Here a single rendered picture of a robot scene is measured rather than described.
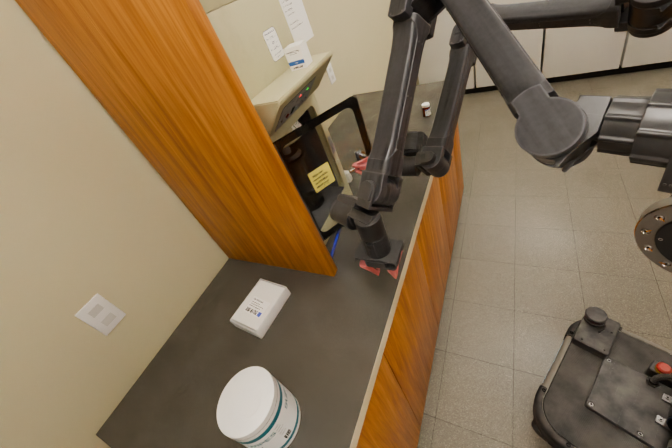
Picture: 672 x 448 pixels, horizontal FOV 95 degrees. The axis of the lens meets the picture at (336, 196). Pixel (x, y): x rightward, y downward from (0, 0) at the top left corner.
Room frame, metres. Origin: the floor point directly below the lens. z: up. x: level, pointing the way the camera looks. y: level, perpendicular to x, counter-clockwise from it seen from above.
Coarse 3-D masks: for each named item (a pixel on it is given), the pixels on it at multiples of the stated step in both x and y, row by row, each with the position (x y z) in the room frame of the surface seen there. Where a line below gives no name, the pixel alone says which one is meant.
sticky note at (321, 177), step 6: (318, 168) 0.82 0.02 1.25; (324, 168) 0.82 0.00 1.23; (330, 168) 0.83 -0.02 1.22; (312, 174) 0.81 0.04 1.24; (318, 174) 0.81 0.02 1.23; (324, 174) 0.82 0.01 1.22; (330, 174) 0.83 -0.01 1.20; (312, 180) 0.81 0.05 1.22; (318, 180) 0.81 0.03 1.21; (324, 180) 0.82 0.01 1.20; (330, 180) 0.82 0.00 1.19; (318, 186) 0.81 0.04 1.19; (324, 186) 0.81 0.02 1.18
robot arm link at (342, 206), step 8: (360, 184) 0.50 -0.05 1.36; (368, 184) 0.48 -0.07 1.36; (360, 192) 0.49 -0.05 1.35; (368, 192) 0.47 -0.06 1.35; (336, 200) 0.56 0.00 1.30; (344, 200) 0.54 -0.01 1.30; (352, 200) 0.52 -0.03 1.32; (360, 200) 0.49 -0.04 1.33; (368, 200) 0.46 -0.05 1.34; (336, 208) 0.54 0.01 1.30; (344, 208) 0.52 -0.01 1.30; (368, 208) 0.46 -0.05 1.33; (376, 208) 0.47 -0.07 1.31; (384, 208) 0.48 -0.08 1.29; (392, 208) 0.49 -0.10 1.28; (336, 216) 0.53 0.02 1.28; (344, 216) 0.51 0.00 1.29; (344, 224) 0.51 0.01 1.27
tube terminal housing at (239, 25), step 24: (240, 0) 0.91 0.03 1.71; (264, 0) 0.99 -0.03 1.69; (216, 24) 0.83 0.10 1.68; (240, 24) 0.88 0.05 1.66; (264, 24) 0.95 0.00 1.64; (240, 48) 0.85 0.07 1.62; (264, 48) 0.92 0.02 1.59; (240, 72) 0.82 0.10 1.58; (264, 72) 0.89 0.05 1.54; (312, 96) 1.02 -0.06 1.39; (288, 120) 0.90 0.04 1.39
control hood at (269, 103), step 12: (324, 60) 0.92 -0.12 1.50; (288, 72) 0.92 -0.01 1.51; (300, 72) 0.87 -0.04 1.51; (312, 72) 0.85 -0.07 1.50; (324, 72) 0.99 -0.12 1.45; (276, 84) 0.85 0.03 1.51; (288, 84) 0.81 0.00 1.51; (300, 84) 0.80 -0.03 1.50; (264, 96) 0.79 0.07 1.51; (276, 96) 0.75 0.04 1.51; (288, 96) 0.75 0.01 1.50; (264, 108) 0.74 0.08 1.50; (276, 108) 0.72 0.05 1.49; (264, 120) 0.75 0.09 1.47; (276, 120) 0.75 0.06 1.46
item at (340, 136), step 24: (312, 120) 0.83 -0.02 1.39; (336, 120) 0.86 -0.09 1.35; (360, 120) 0.88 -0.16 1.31; (288, 144) 0.80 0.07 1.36; (312, 144) 0.82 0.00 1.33; (336, 144) 0.85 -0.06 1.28; (360, 144) 0.87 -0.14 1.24; (288, 168) 0.79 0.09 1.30; (312, 168) 0.81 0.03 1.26; (336, 168) 0.84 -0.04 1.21; (312, 192) 0.80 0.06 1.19; (336, 192) 0.83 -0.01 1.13; (312, 216) 0.79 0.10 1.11
